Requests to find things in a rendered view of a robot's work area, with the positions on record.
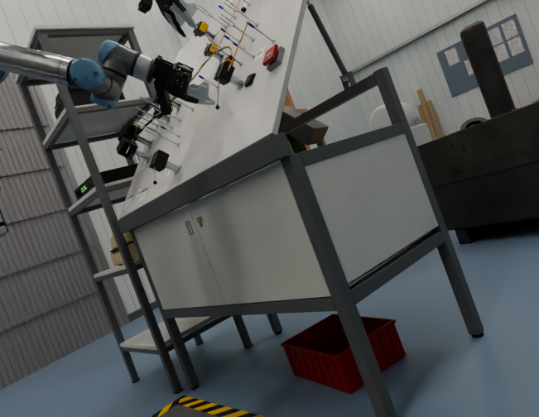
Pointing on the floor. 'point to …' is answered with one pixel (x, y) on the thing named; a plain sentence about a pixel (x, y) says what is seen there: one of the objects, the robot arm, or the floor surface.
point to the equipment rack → (88, 117)
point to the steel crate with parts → (491, 171)
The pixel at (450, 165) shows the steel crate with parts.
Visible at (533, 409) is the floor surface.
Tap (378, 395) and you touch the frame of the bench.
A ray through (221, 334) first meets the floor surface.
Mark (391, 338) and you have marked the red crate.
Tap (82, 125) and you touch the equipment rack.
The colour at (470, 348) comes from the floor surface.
